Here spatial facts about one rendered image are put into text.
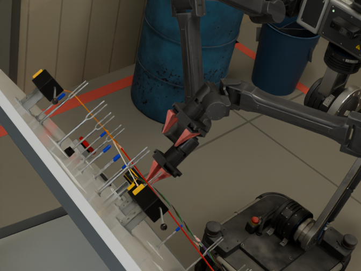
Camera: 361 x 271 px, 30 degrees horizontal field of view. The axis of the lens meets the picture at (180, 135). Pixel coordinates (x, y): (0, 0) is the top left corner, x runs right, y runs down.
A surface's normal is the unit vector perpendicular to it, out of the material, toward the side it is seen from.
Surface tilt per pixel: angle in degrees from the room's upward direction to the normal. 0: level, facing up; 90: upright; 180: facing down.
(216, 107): 83
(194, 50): 60
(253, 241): 0
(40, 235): 0
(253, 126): 0
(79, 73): 90
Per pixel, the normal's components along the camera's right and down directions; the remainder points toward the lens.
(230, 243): 0.19, -0.76
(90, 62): 0.70, 0.55
